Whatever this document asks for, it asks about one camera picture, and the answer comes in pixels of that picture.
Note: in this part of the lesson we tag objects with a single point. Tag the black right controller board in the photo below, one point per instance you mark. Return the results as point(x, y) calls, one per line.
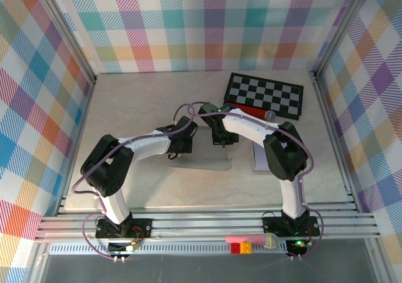
point(293, 248)

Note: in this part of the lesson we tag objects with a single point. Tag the aluminium frame leg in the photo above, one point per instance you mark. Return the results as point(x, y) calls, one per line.
point(37, 264)
point(375, 261)

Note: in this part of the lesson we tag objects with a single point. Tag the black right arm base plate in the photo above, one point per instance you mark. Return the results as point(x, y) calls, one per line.
point(273, 224)

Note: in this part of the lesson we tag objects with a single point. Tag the black controller board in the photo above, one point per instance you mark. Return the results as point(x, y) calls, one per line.
point(117, 247)
point(293, 248)

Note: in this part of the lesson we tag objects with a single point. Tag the small red building brick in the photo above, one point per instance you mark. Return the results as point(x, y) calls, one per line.
point(235, 248)

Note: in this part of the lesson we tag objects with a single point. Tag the pink toy microphone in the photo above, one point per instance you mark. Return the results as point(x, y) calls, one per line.
point(245, 240)

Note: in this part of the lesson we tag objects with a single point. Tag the lavender white cardboard paper box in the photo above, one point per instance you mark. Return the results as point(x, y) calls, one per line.
point(201, 165)

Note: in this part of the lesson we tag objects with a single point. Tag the aluminium frame post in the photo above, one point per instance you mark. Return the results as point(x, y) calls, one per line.
point(340, 28)
point(67, 31)

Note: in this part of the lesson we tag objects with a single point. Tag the small orange building brick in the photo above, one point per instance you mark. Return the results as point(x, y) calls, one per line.
point(246, 248)

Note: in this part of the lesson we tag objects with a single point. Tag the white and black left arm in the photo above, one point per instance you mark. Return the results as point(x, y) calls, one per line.
point(147, 144)

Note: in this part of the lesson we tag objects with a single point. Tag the red glitter toy microphone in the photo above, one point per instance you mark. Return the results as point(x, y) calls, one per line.
point(251, 110)

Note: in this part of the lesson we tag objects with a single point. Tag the aluminium rail bed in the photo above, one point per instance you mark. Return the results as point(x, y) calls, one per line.
point(204, 223)

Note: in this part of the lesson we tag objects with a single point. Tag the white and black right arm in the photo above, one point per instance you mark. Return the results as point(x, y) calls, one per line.
point(248, 125)

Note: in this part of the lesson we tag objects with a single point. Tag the flat folded lavender paper box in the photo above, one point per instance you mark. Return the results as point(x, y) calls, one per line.
point(258, 160)

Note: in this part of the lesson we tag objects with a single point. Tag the black grey chessboard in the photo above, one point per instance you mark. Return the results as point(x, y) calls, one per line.
point(267, 91)

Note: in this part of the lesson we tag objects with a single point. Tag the black left controller board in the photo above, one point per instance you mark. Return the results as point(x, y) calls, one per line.
point(117, 247)

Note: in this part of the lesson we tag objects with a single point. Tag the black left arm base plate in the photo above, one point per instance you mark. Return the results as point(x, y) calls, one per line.
point(141, 229)

